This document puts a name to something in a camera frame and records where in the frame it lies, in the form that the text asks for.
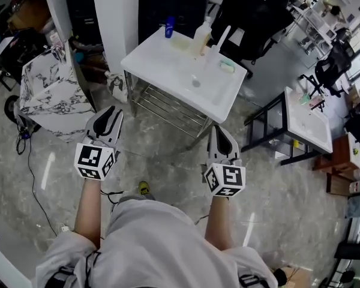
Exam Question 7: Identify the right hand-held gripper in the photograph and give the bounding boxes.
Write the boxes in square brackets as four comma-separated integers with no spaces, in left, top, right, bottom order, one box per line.
[201,125,247,197]

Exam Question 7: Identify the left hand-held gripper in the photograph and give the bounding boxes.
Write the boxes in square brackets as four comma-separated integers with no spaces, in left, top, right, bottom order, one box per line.
[74,105,124,181]

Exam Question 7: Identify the person's right forearm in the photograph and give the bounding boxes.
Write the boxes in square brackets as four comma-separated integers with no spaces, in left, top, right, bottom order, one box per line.
[203,194,233,251]

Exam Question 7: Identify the person's left forearm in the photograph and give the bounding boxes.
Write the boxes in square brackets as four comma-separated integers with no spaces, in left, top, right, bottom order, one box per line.
[73,178,104,249]

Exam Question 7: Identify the printed tote bag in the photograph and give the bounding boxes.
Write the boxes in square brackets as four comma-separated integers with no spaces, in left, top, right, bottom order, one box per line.
[104,70,130,104]

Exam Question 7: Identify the marble pattern cabinet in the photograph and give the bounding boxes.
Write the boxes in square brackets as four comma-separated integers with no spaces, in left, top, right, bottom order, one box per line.
[19,41,96,144]

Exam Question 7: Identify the steel washbasin stand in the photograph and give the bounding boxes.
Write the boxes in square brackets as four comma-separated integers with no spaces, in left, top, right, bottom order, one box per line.
[124,70,214,150]

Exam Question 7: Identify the person's yellow black shoe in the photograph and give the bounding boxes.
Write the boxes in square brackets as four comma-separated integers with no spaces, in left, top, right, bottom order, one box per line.
[137,181,155,200]

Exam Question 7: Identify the green soap dish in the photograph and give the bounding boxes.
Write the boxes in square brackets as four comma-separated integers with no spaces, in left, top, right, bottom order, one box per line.
[218,58,236,75]

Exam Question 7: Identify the white washbasin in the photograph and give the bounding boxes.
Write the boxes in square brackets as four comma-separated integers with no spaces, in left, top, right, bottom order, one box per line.
[120,25,248,124]

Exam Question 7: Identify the white sink with clutter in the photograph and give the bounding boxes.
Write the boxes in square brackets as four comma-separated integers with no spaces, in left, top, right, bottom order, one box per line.
[283,86,334,155]

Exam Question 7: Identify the white faucet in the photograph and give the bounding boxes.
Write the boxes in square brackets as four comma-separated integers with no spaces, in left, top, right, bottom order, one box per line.
[203,25,232,72]

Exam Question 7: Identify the black wheel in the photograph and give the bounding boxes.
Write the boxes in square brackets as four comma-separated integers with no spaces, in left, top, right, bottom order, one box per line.
[4,94,20,125]

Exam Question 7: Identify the white column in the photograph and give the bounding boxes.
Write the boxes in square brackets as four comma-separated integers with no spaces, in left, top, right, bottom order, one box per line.
[91,0,140,75]

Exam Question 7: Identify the clear soap bottle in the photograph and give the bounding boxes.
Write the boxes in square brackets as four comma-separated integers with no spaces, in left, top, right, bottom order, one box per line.
[191,16,214,57]

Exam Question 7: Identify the pale yellow sponge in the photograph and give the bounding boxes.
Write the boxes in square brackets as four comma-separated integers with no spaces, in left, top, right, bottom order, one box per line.
[171,37,191,52]

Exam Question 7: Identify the blue bottle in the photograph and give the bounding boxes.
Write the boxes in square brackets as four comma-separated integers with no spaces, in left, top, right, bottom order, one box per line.
[164,16,176,39]

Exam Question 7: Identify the brown wooden boxes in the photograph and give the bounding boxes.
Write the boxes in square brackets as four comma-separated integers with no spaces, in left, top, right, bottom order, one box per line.
[313,131,360,196]

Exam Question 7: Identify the person's grey shirt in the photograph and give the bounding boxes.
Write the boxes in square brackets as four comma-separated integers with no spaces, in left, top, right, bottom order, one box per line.
[35,196,279,288]

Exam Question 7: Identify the large black office chair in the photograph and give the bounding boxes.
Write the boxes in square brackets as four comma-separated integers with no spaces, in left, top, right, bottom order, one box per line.
[210,0,295,69]

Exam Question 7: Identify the small black office chair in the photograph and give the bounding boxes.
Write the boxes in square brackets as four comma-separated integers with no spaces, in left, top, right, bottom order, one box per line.
[299,40,356,99]

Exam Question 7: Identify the brown cardboard carton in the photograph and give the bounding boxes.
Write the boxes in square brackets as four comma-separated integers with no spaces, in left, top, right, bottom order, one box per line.
[7,0,52,31]

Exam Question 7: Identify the cardboard box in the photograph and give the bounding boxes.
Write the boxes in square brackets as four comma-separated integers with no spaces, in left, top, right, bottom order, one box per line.
[275,265,314,288]

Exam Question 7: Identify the black flat screen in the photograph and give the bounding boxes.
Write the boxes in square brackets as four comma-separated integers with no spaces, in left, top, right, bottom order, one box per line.
[334,239,360,261]

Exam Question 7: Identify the white curved panel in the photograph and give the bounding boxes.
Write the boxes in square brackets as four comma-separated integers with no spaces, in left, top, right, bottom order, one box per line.
[0,211,34,288]

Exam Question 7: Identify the black floor cable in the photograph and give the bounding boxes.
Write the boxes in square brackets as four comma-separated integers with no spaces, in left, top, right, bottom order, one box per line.
[16,127,58,237]

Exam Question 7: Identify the white wire shelf rack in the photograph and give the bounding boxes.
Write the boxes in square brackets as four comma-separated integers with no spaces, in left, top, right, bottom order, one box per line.
[287,5,338,55]

